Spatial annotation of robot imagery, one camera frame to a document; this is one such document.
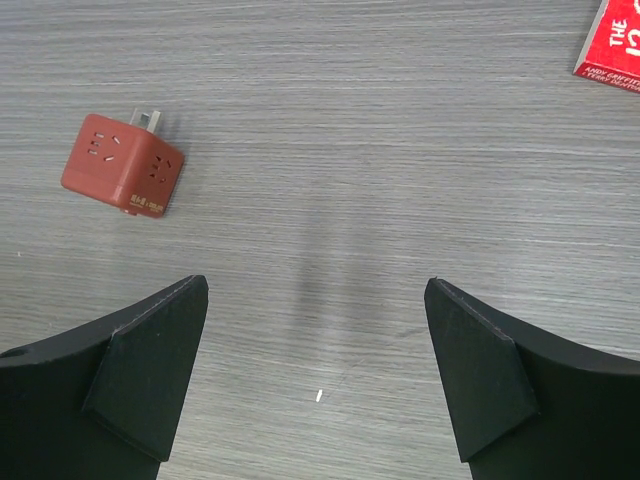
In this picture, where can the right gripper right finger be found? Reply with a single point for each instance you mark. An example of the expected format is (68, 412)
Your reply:
(528, 404)

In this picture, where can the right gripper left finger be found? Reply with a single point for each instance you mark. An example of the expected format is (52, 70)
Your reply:
(103, 400)

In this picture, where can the red book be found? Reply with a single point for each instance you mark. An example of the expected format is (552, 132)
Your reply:
(610, 54)

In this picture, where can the red cube power adapter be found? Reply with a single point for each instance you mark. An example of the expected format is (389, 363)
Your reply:
(126, 165)

